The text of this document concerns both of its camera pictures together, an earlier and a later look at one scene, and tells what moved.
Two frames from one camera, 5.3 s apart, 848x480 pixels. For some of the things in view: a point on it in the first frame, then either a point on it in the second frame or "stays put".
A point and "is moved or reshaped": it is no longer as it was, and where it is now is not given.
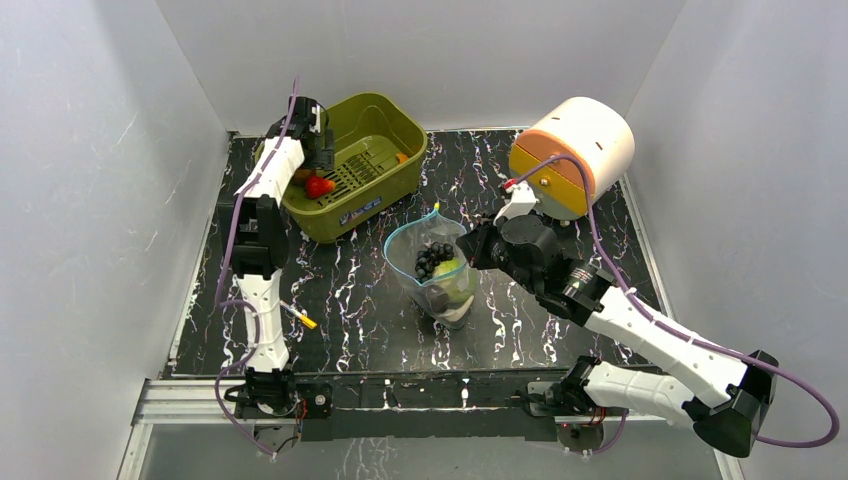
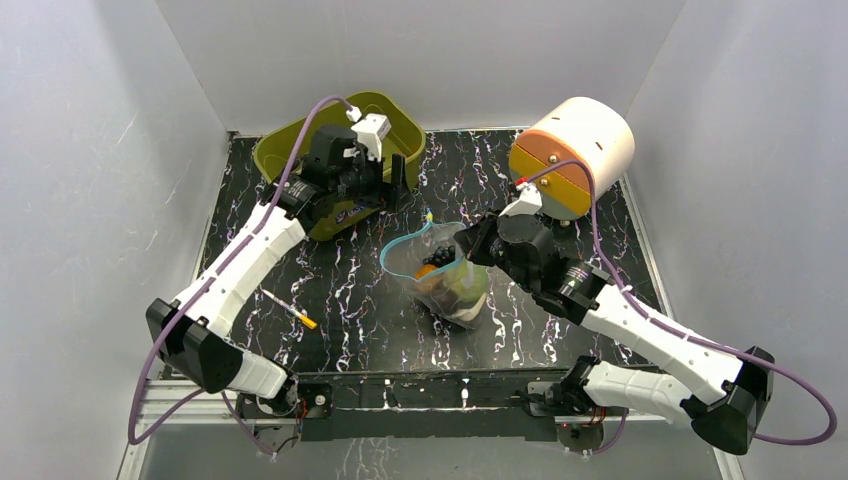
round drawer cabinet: x=589 y=128 stays put
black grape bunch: x=427 y=260 is moved or reshaped
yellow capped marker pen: x=297 y=314 stays put
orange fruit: x=301 y=175 is moved or reshaped
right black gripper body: x=474 y=245 stays put
